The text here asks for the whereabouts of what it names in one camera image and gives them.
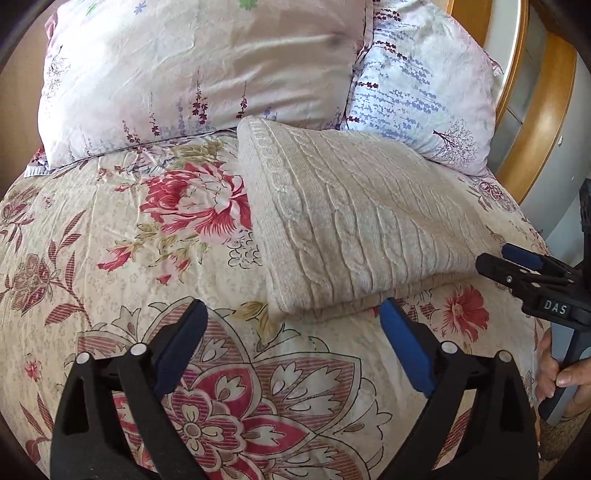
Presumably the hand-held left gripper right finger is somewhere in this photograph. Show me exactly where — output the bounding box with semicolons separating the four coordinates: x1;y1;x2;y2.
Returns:
379;298;541;480

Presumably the pink floral pillow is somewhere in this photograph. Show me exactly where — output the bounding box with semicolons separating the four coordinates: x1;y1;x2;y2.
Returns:
37;0;372;169

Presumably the person's right hand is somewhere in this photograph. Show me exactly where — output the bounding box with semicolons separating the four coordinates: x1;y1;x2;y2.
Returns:
536;330;591;418

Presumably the pillow with blue lavender print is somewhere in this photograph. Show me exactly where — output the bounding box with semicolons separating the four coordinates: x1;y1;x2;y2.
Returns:
344;0;504;178

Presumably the floral bed blanket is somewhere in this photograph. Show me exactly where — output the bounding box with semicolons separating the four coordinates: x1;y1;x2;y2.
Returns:
0;129;555;480

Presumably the wooden headboard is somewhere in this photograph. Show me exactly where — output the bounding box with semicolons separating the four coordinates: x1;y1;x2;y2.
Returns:
445;0;578;204

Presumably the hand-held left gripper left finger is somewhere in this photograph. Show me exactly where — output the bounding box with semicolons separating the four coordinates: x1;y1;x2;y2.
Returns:
51;299;209;480

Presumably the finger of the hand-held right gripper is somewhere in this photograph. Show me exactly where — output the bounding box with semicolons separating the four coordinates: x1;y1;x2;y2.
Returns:
502;243;578;278
476;251;580;303

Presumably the beige cable-knit sweater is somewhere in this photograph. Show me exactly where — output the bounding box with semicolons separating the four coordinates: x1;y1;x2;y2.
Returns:
236;115;522;324

